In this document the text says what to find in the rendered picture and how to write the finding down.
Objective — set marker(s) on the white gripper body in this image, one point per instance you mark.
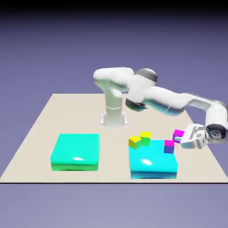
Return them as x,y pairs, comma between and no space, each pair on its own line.
190,138

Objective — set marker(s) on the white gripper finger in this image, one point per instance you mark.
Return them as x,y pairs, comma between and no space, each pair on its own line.
178,138

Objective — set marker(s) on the small magenta cube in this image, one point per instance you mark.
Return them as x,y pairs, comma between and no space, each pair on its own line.
168,147
178,133

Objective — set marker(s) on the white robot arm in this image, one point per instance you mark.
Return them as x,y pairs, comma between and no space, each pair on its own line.
160,96

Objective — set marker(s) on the small yellow cube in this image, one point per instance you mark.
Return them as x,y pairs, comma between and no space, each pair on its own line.
146,137
135,141

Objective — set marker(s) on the large cyan box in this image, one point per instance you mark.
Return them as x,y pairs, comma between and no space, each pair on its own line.
153,160

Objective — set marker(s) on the large green box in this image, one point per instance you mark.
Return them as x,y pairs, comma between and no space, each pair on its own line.
75,151

